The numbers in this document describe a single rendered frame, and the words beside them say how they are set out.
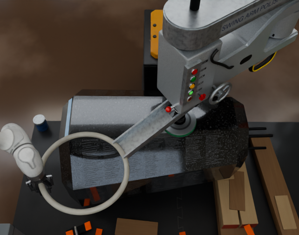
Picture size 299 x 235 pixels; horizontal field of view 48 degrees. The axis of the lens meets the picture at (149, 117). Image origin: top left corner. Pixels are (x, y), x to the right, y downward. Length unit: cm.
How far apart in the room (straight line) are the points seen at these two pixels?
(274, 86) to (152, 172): 179
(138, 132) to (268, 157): 134
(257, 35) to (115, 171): 113
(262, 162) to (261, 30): 139
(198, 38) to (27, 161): 90
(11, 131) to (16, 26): 251
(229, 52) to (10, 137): 111
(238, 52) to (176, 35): 45
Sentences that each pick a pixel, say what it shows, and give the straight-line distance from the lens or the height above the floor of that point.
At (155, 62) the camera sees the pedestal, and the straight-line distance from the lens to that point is 247.
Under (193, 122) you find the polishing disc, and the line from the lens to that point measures 207.
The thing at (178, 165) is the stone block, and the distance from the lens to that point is 212.
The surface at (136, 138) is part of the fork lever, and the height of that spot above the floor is 90.
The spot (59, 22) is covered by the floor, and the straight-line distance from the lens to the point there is 400.
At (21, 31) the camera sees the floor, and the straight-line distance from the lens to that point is 403.
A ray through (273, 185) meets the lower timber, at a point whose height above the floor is 9.
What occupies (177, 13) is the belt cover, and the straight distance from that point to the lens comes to 140.
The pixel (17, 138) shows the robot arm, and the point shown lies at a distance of 168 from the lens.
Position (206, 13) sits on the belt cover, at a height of 167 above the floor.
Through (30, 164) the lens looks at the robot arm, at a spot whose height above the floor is 120.
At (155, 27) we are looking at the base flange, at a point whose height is 78.
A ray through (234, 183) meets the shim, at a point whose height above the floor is 22.
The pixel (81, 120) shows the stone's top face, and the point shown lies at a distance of 213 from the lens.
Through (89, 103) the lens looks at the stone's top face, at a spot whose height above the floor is 80.
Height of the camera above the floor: 258
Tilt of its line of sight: 58 degrees down
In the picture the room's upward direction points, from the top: straight up
